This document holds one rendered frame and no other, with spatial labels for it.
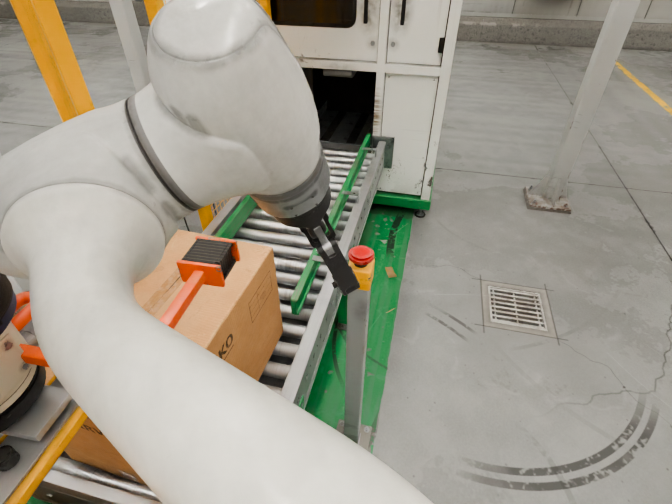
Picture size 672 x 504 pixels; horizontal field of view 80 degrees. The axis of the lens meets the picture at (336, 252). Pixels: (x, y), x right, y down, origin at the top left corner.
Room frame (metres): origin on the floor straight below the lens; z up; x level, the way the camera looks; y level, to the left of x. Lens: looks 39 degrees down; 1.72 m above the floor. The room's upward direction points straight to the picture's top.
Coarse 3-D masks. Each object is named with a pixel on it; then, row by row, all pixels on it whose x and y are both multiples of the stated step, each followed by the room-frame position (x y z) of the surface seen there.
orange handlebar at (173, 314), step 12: (192, 276) 0.54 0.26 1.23; (204, 276) 0.55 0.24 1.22; (192, 288) 0.51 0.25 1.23; (24, 300) 0.49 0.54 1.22; (180, 300) 0.48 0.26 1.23; (24, 312) 0.45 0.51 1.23; (168, 312) 0.45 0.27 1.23; (180, 312) 0.46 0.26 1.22; (24, 324) 0.44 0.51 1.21; (168, 324) 0.43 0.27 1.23; (24, 348) 0.38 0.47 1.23; (36, 348) 0.38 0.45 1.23; (24, 360) 0.36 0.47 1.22; (36, 360) 0.36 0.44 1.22
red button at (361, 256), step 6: (360, 246) 0.86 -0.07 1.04; (366, 246) 0.86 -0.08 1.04; (354, 252) 0.84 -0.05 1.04; (360, 252) 0.84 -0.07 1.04; (366, 252) 0.84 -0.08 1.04; (372, 252) 0.85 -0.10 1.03; (354, 258) 0.82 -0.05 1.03; (360, 258) 0.81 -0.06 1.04; (366, 258) 0.81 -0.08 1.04; (372, 258) 0.82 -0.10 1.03; (354, 264) 0.83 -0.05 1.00; (360, 264) 0.81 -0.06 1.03; (366, 264) 0.83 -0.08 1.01
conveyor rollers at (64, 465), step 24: (336, 168) 2.32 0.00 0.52; (336, 192) 1.98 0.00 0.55; (264, 216) 1.77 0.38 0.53; (240, 240) 1.53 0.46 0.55; (264, 240) 1.58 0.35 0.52; (288, 240) 1.55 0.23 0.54; (288, 264) 1.37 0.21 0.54; (288, 288) 1.21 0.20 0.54; (312, 288) 1.24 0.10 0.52; (288, 312) 1.08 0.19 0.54; (288, 336) 0.98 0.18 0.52; (264, 384) 0.76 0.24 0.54; (96, 480) 0.46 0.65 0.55; (120, 480) 0.46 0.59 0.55
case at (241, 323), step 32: (256, 256) 0.93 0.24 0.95; (160, 288) 0.79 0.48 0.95; (224, 288) 0.79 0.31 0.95; (256, 288) 0.85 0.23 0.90; (192, 320) 0.68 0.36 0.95; (224, 320) 0.68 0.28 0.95; (256, 320) 0.82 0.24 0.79; (224, 352) 0.65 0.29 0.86; (256, 352) 0.79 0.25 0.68; (96, 448) 0.47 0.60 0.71
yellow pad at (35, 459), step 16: (48, 384) 0.40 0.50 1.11; (64, 416) 0.33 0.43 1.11; (80, 416) 0.34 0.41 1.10; (48, 432) 0.31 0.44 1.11; (64, 432) 0.31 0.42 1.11; (0, 448) 0.27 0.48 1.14; (16, 448) 0.28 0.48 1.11; (32, 448) 0.28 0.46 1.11; (48, 448) 0.29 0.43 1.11; (64, 448) 0.29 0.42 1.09; (0, 464) 0.25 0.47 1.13; (16, 464) 0.26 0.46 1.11; (32, 464) 0.26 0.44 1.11; (48, 464) 0.27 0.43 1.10; (0, 480) 0.24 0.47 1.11; (16, 480) 0.24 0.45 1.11; (32, 480) 0.24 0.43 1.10; (0, 496) 0.22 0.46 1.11; (16, 496) 0.22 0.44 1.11
